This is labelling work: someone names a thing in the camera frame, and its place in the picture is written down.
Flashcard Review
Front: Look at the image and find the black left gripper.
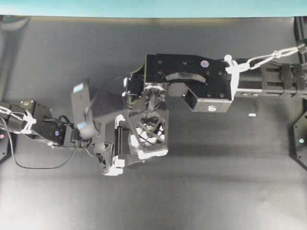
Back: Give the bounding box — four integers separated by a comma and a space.
71, 90, 127, 176

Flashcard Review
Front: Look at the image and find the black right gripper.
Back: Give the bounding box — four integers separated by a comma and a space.
115, 75, 169, 160

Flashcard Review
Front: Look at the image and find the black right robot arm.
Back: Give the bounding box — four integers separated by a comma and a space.
119, 54, 307, 161

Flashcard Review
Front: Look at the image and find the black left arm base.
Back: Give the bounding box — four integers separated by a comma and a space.
0, 130, 12, 163

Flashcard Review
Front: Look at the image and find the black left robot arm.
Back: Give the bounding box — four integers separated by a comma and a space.
0, 90, 133, 176

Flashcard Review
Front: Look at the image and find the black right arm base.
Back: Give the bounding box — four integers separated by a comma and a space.
288, 112, 307, 171

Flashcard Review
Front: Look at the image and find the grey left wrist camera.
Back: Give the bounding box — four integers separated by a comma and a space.
70, 81, 98, 140

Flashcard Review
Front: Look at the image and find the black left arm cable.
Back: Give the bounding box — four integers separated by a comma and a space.
0, 115, 82, 170

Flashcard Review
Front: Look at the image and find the white right arm cable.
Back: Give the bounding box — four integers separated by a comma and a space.
224, 45, 305, 94

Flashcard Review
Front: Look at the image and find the black right frame post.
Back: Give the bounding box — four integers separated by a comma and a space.
294, 16, 307, 54

